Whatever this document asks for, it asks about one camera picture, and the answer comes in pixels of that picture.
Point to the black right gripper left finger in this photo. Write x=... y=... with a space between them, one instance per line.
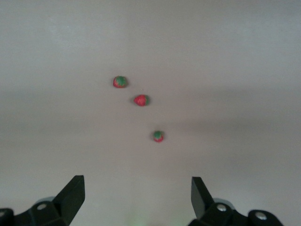
x=68 y=200

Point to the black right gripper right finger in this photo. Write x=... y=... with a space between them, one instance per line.
x=200 y=197

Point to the brown table cloth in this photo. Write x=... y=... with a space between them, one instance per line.
x=211 y=70

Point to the red toy strawberry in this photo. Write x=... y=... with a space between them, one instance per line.
x=158 y=136
x=121 y=82
x=141 y=100

